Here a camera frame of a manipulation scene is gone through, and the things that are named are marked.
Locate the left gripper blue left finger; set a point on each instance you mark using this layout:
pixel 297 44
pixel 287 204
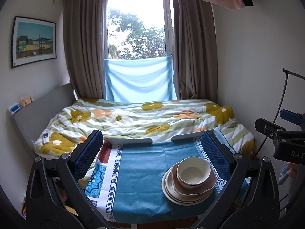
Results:
pixel 44 207

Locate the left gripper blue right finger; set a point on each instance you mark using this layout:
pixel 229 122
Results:
pixel 250 197

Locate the pink handled bowl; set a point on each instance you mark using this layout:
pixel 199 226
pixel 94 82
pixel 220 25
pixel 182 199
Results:
pixel 181 190

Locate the white bowl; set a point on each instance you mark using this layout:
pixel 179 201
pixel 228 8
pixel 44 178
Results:
pixel 192 172

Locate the large yellow duck plate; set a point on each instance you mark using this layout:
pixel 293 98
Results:
pixel 173 190

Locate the plain white plate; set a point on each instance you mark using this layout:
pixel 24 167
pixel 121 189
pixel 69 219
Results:
pixel 166 185

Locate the small white duck plate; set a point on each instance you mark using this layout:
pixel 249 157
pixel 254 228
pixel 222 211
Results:
pixel 185 196

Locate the person's right hand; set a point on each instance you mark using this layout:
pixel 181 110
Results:
pixel 296 171

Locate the white remote control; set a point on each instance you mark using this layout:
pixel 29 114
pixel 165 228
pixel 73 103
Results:
pixel 46 138

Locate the grey bed tray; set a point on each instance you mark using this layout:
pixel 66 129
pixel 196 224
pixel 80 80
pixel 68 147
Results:
pixel 156 139

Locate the grey headboard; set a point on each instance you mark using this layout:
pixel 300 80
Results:
pixel 34 118

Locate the blue white box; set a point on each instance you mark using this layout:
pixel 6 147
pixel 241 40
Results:
pixel 14 109

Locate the floral duvet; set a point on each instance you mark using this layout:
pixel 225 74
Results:
pixel 118 120

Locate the small beige toy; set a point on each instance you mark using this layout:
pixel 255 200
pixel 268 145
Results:
pixel 25 101

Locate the right brown curtain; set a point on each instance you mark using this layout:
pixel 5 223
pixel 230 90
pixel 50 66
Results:
pixel 195 59

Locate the brown curtain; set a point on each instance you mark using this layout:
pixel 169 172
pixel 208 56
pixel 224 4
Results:
pixel 83 33
pixel 195 59

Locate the light blue window cloth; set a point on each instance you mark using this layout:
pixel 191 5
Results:
pixel 136 81

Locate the framed houses picture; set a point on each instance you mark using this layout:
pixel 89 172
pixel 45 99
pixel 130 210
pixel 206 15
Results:
pixel 33 40

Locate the left brown curtain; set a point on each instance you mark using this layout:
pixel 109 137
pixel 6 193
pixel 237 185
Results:
pixel 83 33

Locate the window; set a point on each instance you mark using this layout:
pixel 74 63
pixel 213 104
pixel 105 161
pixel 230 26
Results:
pixel 138 29

